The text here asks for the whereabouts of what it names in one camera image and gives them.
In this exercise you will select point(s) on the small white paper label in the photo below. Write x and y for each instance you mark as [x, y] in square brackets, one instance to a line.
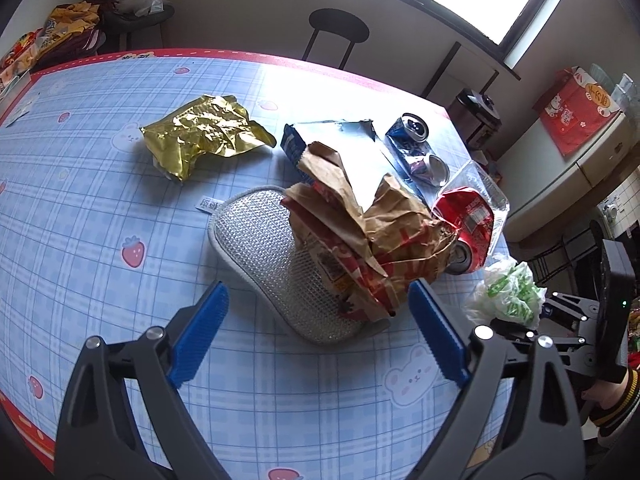
[209, 205]

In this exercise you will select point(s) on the white paper card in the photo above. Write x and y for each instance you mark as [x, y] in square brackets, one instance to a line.
[22, 110]

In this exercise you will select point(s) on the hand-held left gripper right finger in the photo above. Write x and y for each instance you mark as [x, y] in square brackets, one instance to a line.
[437, 332]

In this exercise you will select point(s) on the silver mesh pad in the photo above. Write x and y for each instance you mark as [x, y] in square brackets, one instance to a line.
[260, 240]

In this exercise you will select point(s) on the person's right forearm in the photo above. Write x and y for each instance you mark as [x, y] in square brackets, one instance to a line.
[625, 410]

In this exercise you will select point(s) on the gold foil snack wrapper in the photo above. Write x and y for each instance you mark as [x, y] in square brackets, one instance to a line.
[210, 130]

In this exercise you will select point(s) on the person's right hand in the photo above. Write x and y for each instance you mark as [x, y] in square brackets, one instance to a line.
[605, 400]

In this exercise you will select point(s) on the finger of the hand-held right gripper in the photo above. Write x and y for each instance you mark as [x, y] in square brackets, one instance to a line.
[575, 350]
[570, 306]

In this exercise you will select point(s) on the black stool with bags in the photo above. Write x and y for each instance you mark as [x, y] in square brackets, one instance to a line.
[150, 17]

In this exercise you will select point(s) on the crushed blue can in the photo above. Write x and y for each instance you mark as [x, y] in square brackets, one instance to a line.
[412, 127]

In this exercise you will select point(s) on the clear plastic box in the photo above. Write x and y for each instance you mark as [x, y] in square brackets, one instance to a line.
[625, 87]

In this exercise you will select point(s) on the blue and white carton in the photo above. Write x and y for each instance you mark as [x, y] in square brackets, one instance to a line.
[360, 162]

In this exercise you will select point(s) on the white and green plastic bag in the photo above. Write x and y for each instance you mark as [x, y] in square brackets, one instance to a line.
[505, 295]

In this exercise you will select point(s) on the crushed red can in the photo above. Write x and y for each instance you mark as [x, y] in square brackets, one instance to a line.
[465, 210]

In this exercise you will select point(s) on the black metal rack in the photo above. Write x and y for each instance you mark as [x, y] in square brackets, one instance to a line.
[441, 70]

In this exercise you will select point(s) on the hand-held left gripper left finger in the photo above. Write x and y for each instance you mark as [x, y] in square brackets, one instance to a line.
[200, 332]

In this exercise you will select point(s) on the dark red bag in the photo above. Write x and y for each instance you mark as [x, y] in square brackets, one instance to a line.
[87, 42]

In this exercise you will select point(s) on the clear plastic container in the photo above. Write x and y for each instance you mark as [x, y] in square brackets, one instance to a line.
[492, 195]

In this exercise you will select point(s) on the red printed cloth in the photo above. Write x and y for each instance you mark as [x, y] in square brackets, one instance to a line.
[570, 115]

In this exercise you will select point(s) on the brown paper bag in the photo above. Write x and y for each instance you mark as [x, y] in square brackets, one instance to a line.
[390, 230]

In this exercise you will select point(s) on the black folding stool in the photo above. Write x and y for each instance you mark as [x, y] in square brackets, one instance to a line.
[596, 232]

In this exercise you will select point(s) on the black round stool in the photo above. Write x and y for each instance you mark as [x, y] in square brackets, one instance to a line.
[337, 27]

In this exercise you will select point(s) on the cream refrigerator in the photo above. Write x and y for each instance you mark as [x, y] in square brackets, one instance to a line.
[550, 185]

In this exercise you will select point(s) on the electric pressure cooker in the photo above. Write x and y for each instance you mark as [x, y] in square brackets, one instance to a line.
[472, 115]

